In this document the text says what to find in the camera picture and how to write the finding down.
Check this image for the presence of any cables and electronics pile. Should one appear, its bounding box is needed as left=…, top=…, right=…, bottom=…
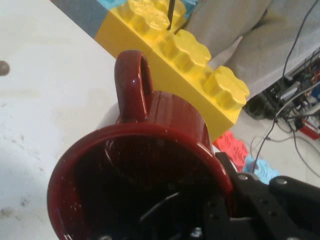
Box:
left=251, top=0, right=320, bottom=173

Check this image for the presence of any small red toy block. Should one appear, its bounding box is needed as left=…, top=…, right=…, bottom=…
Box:
left=212, top=129, right=251, bottom=173

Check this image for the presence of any giant yellow toy block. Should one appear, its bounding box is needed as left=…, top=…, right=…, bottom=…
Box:
left=94, top=0, right=251, bottom=142

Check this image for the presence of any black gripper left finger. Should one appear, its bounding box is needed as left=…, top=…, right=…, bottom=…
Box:
left=139, top=191, right=235, bottom=240

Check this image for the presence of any red ceramic mug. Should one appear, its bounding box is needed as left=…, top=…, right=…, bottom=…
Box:
left=46, top=49, right=235, bottom=240

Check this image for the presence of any grey fabric cover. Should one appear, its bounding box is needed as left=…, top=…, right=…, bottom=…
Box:
left=186, top=0, right=320, bottom=101

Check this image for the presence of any electronics equipment pile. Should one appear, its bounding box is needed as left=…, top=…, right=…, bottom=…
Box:
left=243, top=47, right=320, bottom=141

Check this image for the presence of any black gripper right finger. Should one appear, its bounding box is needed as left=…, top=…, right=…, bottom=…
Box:
left=214, top=151, right=320, bottom=240

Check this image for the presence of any small cyan toy block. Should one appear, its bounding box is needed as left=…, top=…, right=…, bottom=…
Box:
left=241, top=152, right=281, bottom=186

